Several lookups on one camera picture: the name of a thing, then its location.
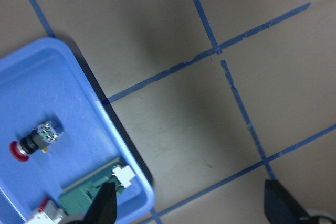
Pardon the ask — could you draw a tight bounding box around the blue plastic tray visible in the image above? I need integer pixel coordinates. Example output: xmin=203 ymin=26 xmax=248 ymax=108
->
xmin=1 ymin=38 xmax=155 ymax=223

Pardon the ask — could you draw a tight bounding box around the red emergency stop button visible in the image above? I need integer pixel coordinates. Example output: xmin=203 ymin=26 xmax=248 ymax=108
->
xmin=9 ymin=118 xmax=64 ymax=162

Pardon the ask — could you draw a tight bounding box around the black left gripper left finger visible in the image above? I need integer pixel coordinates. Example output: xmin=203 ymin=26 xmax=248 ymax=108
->
xmin=83 ymin=182 xmax=117 ymax=223

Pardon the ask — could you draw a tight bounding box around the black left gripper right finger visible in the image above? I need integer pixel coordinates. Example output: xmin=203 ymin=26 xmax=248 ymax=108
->
xmin=264 ymin=179 xmax=311 ymax=223

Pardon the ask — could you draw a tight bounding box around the green relay module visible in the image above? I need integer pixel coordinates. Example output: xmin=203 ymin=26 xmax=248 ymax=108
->
xmin=58 ymin=158 xmax=136 ymax=216

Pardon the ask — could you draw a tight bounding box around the white circuit breaker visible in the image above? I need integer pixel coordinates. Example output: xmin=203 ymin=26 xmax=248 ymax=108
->
xmin=25 ymin=198 xmax=66 ymax=224

